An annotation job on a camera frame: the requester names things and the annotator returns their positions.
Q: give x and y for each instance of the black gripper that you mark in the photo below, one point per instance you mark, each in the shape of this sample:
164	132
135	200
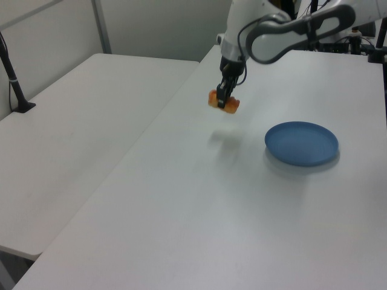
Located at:
231	68

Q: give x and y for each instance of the orange twisted bread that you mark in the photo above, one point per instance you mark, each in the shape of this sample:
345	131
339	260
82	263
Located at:
231	106

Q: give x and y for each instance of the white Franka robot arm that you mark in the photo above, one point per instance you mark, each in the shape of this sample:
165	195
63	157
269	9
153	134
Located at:
272	33

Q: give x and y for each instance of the blue round plate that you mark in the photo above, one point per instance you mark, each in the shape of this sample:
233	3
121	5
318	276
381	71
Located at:
302	145

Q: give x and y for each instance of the dark electronics box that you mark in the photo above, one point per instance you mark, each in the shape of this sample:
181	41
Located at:
335	47

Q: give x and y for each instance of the small device with orange cap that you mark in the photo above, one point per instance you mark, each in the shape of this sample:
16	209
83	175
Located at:
355	40

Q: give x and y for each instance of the black bag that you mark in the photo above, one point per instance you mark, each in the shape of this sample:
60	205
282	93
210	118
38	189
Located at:
367	27

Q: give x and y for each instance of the black camera pole with clamp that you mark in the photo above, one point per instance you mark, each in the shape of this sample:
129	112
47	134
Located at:
379	42
13	84

